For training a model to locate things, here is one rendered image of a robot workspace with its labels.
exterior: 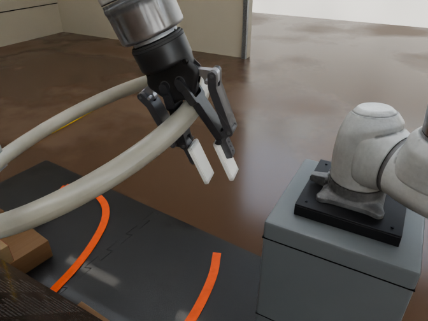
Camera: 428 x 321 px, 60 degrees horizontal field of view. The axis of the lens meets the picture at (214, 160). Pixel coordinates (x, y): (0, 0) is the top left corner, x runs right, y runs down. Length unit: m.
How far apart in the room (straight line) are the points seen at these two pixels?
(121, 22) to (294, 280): 0.89
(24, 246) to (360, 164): 1.70
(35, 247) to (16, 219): 1.64
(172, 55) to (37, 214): 0.25
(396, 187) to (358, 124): 0.18
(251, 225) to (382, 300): 1.27
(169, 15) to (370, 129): 0.64
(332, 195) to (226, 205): 1.38
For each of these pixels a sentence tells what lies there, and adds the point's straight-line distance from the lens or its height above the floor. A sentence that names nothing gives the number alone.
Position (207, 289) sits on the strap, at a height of 0.02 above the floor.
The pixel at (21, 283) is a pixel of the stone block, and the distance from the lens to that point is 1.21.
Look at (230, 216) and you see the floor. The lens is 2.31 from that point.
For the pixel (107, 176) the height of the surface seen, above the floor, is 1.24.
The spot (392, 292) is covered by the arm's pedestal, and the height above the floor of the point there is 0.71.
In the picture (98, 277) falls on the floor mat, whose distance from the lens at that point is 2.03.
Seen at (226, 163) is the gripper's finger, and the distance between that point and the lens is 0.56.
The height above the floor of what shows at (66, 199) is 1.22.
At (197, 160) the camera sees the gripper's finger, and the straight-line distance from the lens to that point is 0.57.
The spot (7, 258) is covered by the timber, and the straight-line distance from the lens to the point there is 2.08.
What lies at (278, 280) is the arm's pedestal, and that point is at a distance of 1.19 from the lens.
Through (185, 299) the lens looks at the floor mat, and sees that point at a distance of 1.87.
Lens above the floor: 1.48
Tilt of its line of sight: 31 degrees down
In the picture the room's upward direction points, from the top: straight up
